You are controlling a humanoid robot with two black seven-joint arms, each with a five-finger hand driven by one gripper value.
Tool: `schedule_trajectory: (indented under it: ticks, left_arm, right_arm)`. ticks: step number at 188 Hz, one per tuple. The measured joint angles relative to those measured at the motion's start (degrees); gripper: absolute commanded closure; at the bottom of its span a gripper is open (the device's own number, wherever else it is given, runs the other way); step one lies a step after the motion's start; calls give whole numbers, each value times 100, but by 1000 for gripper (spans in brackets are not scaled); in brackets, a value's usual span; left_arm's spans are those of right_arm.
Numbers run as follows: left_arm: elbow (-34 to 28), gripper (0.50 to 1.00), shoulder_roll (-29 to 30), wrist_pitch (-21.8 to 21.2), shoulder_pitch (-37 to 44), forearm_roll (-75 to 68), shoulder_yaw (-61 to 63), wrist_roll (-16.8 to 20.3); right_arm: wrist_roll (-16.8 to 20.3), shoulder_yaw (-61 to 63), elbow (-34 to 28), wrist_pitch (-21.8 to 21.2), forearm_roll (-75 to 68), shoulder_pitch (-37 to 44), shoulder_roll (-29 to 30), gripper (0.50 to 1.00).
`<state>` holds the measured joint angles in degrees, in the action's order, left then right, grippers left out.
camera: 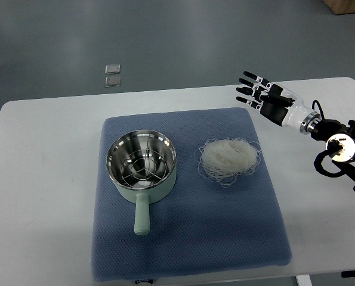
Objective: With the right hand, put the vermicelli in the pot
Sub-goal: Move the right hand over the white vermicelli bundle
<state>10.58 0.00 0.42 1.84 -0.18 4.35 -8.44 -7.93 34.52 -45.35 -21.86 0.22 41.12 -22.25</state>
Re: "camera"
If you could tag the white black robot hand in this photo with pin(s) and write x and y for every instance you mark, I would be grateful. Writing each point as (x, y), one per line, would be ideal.
(276, 103)

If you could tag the white vermicelli nest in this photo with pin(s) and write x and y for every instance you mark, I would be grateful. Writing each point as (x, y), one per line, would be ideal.
(222, 161)

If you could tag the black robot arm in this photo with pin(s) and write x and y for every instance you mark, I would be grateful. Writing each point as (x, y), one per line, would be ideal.
(339, 146)

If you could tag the mint green steel pot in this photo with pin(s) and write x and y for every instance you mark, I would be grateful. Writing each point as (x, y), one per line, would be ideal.
(142, 196)

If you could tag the brown cardboard box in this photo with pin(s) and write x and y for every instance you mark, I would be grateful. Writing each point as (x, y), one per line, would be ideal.
(341, 7)

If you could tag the blue textured mat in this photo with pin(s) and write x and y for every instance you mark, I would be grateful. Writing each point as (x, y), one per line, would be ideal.
(199, 227)

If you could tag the upper floor metal plate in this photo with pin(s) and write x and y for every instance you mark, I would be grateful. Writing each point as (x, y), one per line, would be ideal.
(112, 69)

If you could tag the white table leg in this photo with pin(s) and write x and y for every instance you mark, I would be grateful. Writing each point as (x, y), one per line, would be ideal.
(303, 280)

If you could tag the wire steaming rack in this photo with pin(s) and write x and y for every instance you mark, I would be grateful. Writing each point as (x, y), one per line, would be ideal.
(145, 167)

